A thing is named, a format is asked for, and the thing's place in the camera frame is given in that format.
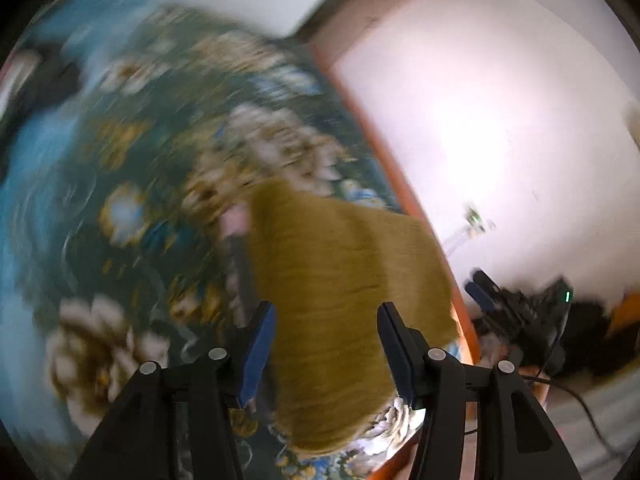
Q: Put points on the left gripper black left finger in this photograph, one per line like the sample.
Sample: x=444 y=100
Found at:
x=166 y=415

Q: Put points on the olive green knit sweater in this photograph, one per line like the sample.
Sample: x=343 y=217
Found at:
x=326 y=265

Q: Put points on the teal floral bedspread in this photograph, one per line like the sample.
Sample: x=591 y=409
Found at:
x=111 y=254

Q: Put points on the dark grey folded garment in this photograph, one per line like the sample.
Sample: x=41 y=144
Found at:
x=245 y=299

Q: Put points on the black garment white stripes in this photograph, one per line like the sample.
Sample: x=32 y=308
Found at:
x=36 y=77

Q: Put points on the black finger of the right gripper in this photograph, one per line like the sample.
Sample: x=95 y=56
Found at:
x=483 y=281
x=486 y=298

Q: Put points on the pink folded garment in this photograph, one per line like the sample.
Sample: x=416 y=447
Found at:
x=235 y=228

